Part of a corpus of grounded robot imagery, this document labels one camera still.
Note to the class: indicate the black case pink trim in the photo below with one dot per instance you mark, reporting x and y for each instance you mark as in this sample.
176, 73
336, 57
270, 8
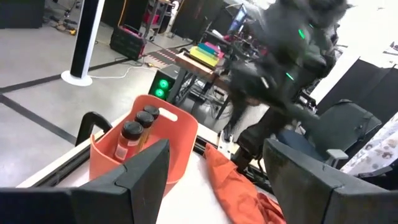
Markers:
127, 43

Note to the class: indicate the black-lidded spice jar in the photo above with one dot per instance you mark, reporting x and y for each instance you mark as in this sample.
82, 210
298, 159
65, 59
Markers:
152, 110

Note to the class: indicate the orange cloth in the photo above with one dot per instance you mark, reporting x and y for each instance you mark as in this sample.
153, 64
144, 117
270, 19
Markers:
236, 186

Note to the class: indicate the black partition screen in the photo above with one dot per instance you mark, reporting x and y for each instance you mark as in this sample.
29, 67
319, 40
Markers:
373, 84

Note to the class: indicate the orange plastic bin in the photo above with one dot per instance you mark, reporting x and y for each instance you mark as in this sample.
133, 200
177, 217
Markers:
177, 137

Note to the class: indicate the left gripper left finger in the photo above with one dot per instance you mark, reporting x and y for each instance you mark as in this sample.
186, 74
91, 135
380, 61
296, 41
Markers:
130, 199

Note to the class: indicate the black office chair blue seat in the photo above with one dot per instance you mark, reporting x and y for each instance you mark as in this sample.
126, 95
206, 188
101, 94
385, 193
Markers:
342, 124

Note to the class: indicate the wooden desk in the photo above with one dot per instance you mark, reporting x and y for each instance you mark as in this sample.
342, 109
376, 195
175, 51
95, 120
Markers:
199, 67

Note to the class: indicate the computer tower green fans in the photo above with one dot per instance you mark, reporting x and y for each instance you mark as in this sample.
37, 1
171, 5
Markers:
163, 87

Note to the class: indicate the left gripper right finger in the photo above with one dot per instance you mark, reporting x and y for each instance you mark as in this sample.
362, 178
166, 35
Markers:
317, 199

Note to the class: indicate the black cabinet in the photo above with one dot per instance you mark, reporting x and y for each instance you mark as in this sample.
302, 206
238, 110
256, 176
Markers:
21, 14

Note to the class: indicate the black curved bracket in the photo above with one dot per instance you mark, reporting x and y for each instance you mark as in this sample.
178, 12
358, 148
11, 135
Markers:
90, 116

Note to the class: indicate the black pillar white base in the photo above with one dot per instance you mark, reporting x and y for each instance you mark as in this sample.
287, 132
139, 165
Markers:
85, 37

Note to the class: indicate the white patterned fabric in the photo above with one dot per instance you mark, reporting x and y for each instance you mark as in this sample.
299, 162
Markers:
379, 149

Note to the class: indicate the metal cart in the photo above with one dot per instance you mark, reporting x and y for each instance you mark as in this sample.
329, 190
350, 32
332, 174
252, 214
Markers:
155, 18

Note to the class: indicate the computer monitor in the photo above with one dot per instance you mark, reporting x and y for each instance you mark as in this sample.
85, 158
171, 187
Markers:
237, 20

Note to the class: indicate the yellow-content glass spice jar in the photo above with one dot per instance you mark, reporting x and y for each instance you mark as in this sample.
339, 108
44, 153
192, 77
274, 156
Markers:
144, 119

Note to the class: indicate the red-content glass spice jar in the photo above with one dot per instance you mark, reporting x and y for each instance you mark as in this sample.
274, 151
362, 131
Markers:
131, 130

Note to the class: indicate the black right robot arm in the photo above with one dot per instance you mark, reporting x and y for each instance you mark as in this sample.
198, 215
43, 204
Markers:
289, 40

